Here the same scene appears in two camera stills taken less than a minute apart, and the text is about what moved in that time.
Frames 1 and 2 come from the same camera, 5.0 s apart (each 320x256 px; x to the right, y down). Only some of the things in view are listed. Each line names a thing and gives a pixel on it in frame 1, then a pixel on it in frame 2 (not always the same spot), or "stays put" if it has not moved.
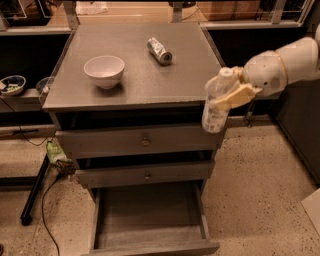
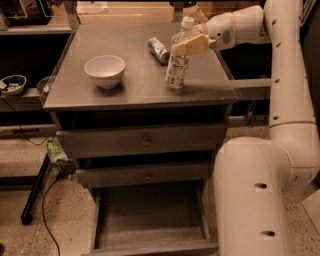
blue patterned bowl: [13, 84] stays put
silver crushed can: [163, 56] stays put
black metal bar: [26, 216] stays put
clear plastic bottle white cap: [215, 120] to [178, 65]
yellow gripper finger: [238, 72] to [199, 27]
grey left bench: [28, 101] stays put
